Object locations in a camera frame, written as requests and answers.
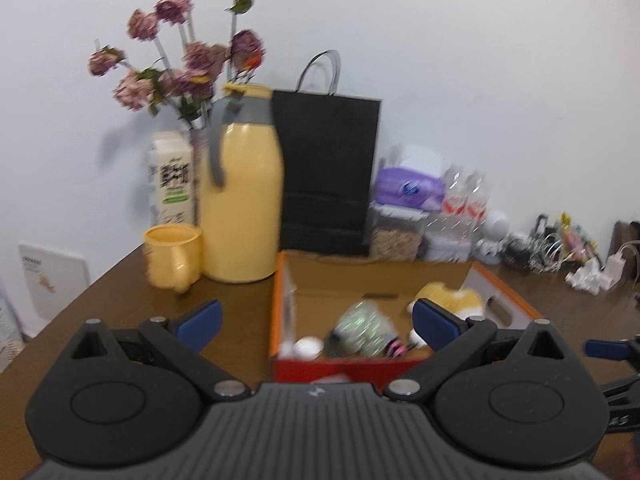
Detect iridescent bag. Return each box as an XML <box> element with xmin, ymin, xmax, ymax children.
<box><xmin>324</xmin><ymin>300</ymin><xmax>407</xmax><ymax>359</ymax></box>

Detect yellow thermos jug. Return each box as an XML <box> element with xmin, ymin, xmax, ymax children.
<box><xmin>198</xmin><ymin>84</ymin><xmax>284</xmax><ymax>284</ymax></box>

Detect dried pink flower bouquet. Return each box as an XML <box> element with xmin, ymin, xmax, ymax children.
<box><xmin>88</xmin><ymin>0</ymin><xmax>266</xmax><ymax>128</ymax></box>

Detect colourful packets pile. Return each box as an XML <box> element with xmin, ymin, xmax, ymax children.
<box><xmin>556</xmin><ymin>212</ymin><xmax>597</xmax><ymax>263</ymax></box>

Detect yellow white plush toy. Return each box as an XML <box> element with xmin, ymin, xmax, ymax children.
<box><xmin>407</xmin><ymin>282</ymin><xmax>485</xmax><ymax>351</ymax></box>

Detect purple tissue pack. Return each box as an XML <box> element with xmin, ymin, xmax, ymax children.
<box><xmin>373</xmin><ymin>143</ymin><xmax>446</xmax><ymax>212</ymax></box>

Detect white milk carton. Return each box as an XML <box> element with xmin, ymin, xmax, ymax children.
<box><xmin>148</xmin><ymin>131</ymin><xmax>195</xmax><ymax>226</ymax></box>

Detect clear food container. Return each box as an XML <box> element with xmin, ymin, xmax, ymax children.
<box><xmin>369</xmin><ymin>203</ymin><xmax>426</xmax><ymax>261</ymax></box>

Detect water bottle pack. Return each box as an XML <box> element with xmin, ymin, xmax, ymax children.
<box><xmin>425</xmin><ymin>165</ymin><xmax>489</xmax><ymax>242</ymax></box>

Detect yellow mug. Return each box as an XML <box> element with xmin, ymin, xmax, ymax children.
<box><xmin>143</xmin><ymin>223</ymin><xmax>202</xmax><ymax>295</ymax></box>

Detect white round toy robot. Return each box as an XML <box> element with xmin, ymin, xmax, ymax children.
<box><xmin>474</xmin><ymin>210</ymin><xmax>510</xmax><ymax>266</ymax></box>

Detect red cardboard box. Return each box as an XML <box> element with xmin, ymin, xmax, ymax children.
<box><xmin>269</xmin><ymin>252</ymin><xmax>540</xmax><ymax>389</ymax></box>

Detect black paper bag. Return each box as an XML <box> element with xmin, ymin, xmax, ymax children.
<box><xmin>271</xmin><ymin>50</ymin><xmax>381</xmax><ymax>256</ymax></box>

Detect white booklet on floor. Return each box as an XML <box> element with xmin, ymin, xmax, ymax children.
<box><xmin>18</xmin><ymin>243</ymin><xmax>90</xmax><ymax>322</ymax></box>

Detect crumpled white paper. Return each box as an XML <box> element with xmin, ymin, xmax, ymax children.
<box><xmin>565</xmin><ymin>240</ymin><xmax>639</xmax><ymax>296</ymax></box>

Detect tangled white cables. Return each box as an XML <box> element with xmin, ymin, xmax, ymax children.
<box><xmin>504</xmin><ymin>213</ymin><xmax>572</xmax><ymax>273</ymax></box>

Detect small lavender tin box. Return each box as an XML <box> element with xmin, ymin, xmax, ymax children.
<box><xmin>418</xmin><ymin>233</ymin><xmax>472</xmax><ymax>262</ymax></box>

